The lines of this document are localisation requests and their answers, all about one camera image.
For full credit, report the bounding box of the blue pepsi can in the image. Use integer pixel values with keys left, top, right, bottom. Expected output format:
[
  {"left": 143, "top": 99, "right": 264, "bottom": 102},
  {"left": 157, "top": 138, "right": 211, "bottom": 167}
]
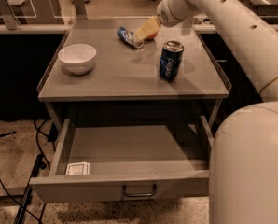
[{"left": 159, "top": 40, "right": 184, "bottom": 81}]

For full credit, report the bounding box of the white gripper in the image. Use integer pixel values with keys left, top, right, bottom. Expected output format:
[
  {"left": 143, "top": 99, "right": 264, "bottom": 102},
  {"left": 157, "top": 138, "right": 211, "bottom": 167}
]
[{"left": 133, "top": 0, "right": 195, "bottom": 41}]

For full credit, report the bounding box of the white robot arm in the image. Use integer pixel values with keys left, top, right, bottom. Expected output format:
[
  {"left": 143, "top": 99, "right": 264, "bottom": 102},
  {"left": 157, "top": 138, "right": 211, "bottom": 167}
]
[{"left": 157, "top": 0, "right": 278, "bottom": 224}]

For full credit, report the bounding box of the black power strip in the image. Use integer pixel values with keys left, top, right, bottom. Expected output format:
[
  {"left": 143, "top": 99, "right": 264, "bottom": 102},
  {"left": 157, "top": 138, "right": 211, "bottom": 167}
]
[{"left": 14, "top": 154, "right": 43, "bottom": 224}]

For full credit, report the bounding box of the black drawer handle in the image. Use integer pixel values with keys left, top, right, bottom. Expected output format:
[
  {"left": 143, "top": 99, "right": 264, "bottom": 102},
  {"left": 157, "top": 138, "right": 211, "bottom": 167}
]
[{"left": 122, "top": 184, "right": 157, "bottom": 198}]

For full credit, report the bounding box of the white card in drawer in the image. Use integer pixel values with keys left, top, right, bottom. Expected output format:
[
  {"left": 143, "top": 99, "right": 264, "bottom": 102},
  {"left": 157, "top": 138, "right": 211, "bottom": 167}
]
[{"left": 66, "top": 162, "right": 90, "bottom": 175}]

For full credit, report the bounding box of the orange fruit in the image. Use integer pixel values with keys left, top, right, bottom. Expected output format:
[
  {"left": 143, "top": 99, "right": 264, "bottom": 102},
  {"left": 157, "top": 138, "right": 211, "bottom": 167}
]
[{"left": 145, "top": 31, "right": 159, "bottom": 41}]

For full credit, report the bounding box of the grey metal cabinet table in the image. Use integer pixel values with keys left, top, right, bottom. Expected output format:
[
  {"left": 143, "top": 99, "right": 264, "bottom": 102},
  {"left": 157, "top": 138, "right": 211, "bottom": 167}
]
[{"left": 36, "top": 17, "right": 232, "bottom": 133}]

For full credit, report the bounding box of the open grey top drawer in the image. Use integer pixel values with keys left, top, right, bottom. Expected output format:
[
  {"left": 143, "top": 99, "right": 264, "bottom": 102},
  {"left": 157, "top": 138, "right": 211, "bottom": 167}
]
[{"left": 31, "top": 119, "right": 209, "bottom": 203}]

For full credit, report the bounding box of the black floor cable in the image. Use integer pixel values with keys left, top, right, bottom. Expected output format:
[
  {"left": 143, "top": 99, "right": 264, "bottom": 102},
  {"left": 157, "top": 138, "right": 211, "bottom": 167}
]
[{"left": 0, "top": 119, "right": 53, "bottom": 224}]

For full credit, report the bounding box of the white ceramic bowl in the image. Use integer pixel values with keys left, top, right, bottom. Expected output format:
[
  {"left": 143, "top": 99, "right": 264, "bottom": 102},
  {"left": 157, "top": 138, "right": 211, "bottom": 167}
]
[{"left": 58, "top": 44, "right": 96, "bottom": 75}]

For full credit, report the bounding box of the left background lab bench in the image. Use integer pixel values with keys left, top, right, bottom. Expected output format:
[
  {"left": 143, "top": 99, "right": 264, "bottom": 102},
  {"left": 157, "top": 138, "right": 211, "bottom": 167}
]
[{"left": 0, "top": 0, "right": 65, "bottom": 26}]

